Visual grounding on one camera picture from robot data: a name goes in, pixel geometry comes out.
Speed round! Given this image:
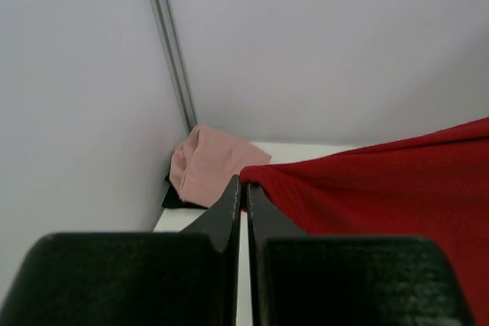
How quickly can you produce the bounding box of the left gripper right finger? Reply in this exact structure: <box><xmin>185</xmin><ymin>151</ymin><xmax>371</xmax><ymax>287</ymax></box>
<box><xmin>246</xmin><ymin>185</ymin><xmax>475</xmax><ymax>325</ymax></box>

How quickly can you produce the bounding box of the dark red t-shirt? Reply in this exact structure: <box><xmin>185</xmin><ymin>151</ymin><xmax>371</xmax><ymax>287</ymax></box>
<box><xmin>240</xmin><ymin>119</ymin><xmax>488</xmax><ymax>325</ymax></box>

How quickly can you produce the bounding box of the folded black t-shirt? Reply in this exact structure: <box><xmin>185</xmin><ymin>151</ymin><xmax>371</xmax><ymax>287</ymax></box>
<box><xmin>161</xmin><ymin>174</ymin><xmax>206</xmax><ymax>210</ymax></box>

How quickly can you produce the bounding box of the left corner aluminium profile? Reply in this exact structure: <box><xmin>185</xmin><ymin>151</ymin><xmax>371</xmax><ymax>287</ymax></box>
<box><xmin>150</xmin><ymin>0</ymin><xmax>198</xmax><ymax>132</ymax></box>

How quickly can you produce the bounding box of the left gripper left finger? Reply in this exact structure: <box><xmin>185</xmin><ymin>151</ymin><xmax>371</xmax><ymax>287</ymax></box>
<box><xmin>1</xmin><ymin>176</ymin><xmax>241</xmax><ymax>325</ymax></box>

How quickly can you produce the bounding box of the folded pink t-shirt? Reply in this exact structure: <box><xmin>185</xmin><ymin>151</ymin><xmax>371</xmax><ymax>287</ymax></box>
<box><xmin>169</xmin><ymin>124</ymin><xmax>271</xmax><ymax>208</ymax></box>

